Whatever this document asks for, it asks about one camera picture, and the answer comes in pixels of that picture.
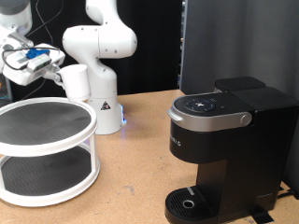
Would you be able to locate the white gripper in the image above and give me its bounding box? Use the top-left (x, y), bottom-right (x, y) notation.
top-left (2, 46), bottom-right (66, 87)

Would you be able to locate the white mug green taped handle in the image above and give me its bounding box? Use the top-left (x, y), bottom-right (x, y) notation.
top-left (57, 63), bottom-right (92, 103)

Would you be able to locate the black Keurig coffee machine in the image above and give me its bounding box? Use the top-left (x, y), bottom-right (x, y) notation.
top-left (164, 76), bottom-right (299, 224)

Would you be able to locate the grey metal pole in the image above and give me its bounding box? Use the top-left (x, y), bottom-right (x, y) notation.
top-left (4, 77), bottom-right (13, 102)

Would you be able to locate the white two-tier turntable shelf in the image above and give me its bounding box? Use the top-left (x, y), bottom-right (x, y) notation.
top-left (0, 96), bottom-right (101, 208)

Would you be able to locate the black backdrop curtain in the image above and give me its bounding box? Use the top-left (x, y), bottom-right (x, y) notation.
top-left (0, 0), bottom-right (183, 104)

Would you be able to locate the dark grey partition panel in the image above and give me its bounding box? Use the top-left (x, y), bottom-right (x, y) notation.
top-left (179, 0), bottom-right (299, 200)

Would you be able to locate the black tape piece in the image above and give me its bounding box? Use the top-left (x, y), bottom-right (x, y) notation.
top-left (249, 207), bottom-right (276, 224)

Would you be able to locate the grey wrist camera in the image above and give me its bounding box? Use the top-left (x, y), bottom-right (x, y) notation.
top-left (26, 54), bottom-right (52, 75)

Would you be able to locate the blue cable connector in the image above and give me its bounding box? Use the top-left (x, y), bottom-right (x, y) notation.
top-left (25, 48), bottom-right (50, 60)

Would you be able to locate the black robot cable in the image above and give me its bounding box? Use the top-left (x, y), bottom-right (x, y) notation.
top-left (1, 0), bottom-right (64, 101)

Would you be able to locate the black power cable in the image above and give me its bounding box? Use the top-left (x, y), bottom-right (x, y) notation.
top-left (276, 186), bottom-right (295, 200)

